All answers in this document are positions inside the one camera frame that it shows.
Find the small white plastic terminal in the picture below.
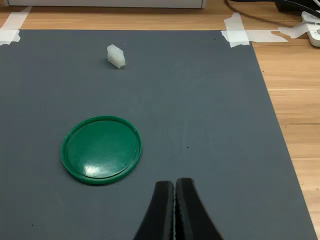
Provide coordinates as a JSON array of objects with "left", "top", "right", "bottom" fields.
[{"left": 106, "top": 43, "right": 126, "bottom": 69}]

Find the round green lid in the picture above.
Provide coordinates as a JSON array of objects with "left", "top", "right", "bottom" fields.
[{"left": 60, "top": 115, "right": 143, "bottom": 186}]

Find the dark grey mat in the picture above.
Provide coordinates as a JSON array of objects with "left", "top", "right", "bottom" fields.
[{"left": 0, "top": 29, "right": 319, "bottom": 240}]

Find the white tape patch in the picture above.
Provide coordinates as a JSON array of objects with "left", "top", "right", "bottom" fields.
[
  {"left": 277, "top": 21, "right": 313, "bottom": 40},
  {"left": 220, "top": 12, "right": 288, "bottom": 48},
  {"left": 0, "top": 6, "right": 33, "bottom": 46}
]

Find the thin black cable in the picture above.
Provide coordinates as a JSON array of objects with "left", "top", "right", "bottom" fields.
[{"left": 224, "top": 0, "right": 305, "bottom": 29}]

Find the thick black cable bundle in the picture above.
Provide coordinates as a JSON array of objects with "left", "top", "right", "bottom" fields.
[{"left": 273, "top": 0, "right": 320, "bottom": 18}]

